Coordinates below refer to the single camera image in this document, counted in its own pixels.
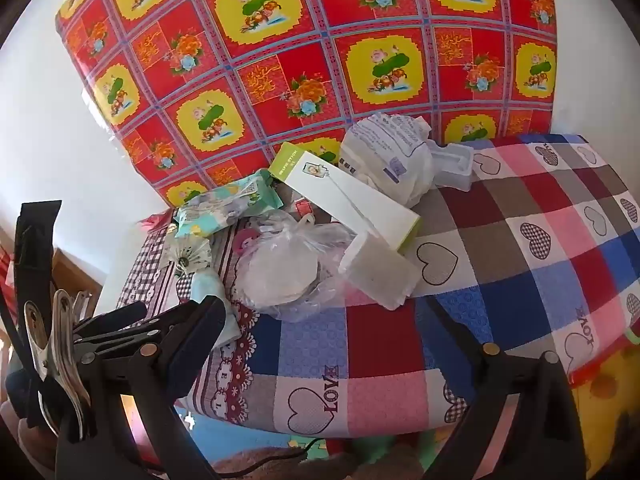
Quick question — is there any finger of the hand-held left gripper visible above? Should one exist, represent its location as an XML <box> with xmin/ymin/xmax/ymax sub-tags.
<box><xmin>75</xmin><ymin>304</ymin><xmax>148</xmax><ymax>348</ymax></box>

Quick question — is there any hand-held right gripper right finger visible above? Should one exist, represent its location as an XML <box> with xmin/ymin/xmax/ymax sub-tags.
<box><xmin>422</xmin><ymin>297</ymin><xmax>587</xmax><ymax>480</ymax></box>

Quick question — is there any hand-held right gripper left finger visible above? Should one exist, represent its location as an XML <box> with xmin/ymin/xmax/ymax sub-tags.
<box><xmin>55</xmin><ymin>296</ymin><xmax>227</xmax><ymax>480</ymax></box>

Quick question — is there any white foam block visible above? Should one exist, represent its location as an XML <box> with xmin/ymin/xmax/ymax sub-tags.
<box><xmin>339</xmin><ymin>232</ymin><xmax>421</xmax><ymax>311</ymax></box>

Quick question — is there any white paper fan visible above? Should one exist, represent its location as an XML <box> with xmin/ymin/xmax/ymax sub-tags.
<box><xmin>167</xmin><ymin>237</ymin><xmax>213</xmax><ymax>276</ymax></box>

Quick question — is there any clear plastic bag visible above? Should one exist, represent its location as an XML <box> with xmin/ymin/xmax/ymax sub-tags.
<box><xmin>235</xmin><ymin>210</ymin><xmax>361</xmax><ymax>321</ymax></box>

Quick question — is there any light blue printed packet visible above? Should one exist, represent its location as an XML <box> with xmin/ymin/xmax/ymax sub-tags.
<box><xmin>175</xmin><ymin>202</ymin><xmax>241</xmax><ymax>238</ymax></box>

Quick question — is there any white green cardboard box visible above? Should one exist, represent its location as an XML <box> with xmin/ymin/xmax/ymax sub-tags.
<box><xmin>267</xmin><ymin>141</ymin><xmax>421</xmax><ymax>256</ymax></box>

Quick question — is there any white printed plastic bag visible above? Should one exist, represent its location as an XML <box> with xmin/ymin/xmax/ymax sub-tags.
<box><xmin>340</xmin><ymin>115</ymin><xmax>436</xmax><ymax>208</ymax></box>

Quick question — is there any maroon white printed sheet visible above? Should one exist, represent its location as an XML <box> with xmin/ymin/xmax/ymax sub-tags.
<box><xmin>117</xmin><ymin>220</ymin><xmax>261</xmax><ymax>426</ymax></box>

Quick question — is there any wooden cabinet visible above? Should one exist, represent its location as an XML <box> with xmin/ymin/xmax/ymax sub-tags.
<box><xmin>50</xmin><ymin>250</ymin><xmax>108</xmax><ymax>311</ymax></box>

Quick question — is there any pale blue wrapper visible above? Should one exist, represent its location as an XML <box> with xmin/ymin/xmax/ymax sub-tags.
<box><xmin>192</xmin><ymin>265</ymin><xmax>241</xmax><ymax>356</ymax></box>

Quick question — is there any checked heart blanket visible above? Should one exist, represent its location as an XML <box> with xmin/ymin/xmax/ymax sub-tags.
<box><xmin>190</xmin><ymin>132</ymin><xmax>640</xmax><ymax>441</ymax></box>

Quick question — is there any metal spring clip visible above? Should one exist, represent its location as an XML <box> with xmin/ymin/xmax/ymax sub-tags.
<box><xmin>24</xmin><ymin>289</ymin><xmax>93</xmax><ymax>443</ymax></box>

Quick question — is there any colourful foam floor mat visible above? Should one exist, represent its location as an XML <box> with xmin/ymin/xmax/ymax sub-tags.
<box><xmin>190</xmin><ymin>410</ymin><xmax>351</xmax><ymax>466</ymax></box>

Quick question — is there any red wrapper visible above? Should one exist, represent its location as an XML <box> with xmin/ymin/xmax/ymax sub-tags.
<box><xmin>140</xmin><ymin>212</ymin><xmax>173</xmax><ymax>233</ymax></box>

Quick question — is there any green packet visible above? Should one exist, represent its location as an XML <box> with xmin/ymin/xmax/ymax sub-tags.
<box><xmin>215</xmin><ymin>169</ymin><xmax>283</xmax><ymax>216</ymax></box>

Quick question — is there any red floral headboard cloth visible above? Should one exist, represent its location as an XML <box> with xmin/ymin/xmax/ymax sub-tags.
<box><xmin>55</xmin><ymin>0</ymin><xmax>558</xmax><ymax>211</ymax></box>

